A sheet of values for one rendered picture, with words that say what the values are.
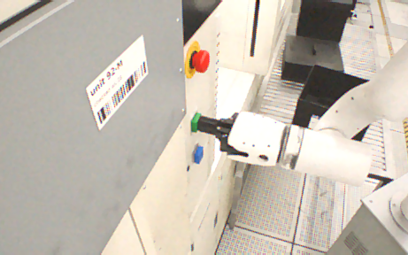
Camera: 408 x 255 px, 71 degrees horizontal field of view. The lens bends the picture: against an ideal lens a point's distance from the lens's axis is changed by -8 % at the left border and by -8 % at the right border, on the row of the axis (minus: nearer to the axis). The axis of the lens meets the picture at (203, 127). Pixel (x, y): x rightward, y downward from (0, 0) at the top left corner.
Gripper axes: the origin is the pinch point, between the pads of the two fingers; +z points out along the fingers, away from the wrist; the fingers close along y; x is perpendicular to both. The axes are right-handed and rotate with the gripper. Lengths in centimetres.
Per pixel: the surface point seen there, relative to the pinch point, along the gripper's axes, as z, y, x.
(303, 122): -22, 51, -37
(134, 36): 1.8, -18.5, 28.9
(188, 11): 2.5, -2.6, 25.0
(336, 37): -33, 137, -40
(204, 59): 0.5, -1.2, 16.2
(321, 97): -28, 74, -41
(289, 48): -9, 100, -34
